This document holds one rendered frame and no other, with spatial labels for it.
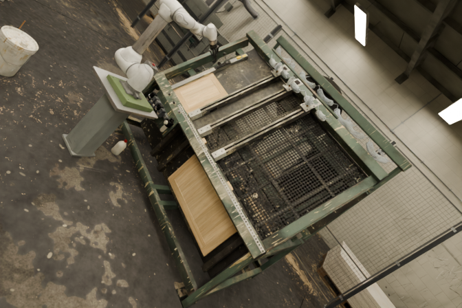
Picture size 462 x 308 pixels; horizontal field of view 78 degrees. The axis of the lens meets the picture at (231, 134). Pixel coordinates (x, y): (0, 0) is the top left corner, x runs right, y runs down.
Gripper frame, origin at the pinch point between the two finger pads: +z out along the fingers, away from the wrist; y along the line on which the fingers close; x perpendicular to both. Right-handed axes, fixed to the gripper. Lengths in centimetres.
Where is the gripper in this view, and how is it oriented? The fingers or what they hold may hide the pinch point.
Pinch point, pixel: (214, 57)
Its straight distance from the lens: 327.5
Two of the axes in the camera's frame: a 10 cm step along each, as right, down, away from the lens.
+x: 4.8, 7.3, -4.9
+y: -8.8, 4.4, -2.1
